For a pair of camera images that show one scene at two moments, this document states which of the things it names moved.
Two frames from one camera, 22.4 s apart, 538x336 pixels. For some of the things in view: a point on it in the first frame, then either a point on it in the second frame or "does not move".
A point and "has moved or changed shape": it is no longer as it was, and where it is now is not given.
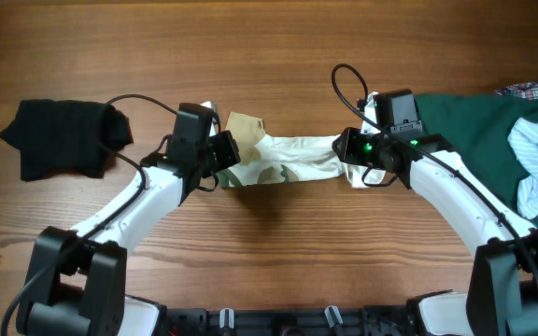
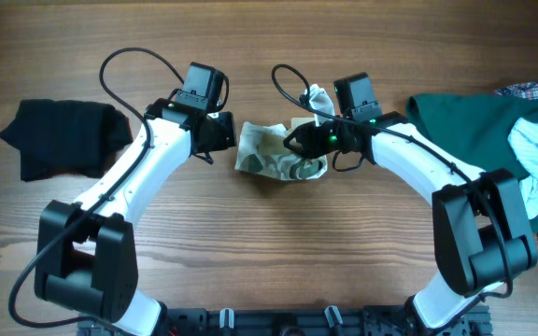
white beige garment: x=267 y=159 has moved or changed shape
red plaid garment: x=536 y=91 does not move
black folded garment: x=73 y=136 does not move
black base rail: x=389 y=320 does not move
